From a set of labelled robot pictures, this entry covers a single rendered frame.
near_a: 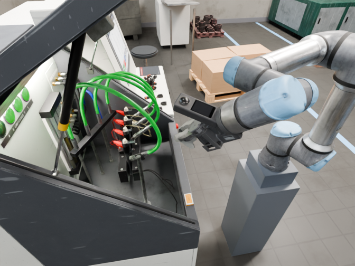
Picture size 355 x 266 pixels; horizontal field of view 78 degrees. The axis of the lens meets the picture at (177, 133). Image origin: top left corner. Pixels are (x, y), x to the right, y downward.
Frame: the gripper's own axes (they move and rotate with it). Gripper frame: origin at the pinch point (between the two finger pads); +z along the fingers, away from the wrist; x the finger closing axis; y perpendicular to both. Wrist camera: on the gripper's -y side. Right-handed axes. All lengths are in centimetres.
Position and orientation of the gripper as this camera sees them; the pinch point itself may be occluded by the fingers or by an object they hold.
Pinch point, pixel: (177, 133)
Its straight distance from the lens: 65.8
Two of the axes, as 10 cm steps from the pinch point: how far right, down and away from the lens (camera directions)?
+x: 4.5, -7.3, 5.1
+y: 7.1, 6.4, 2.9
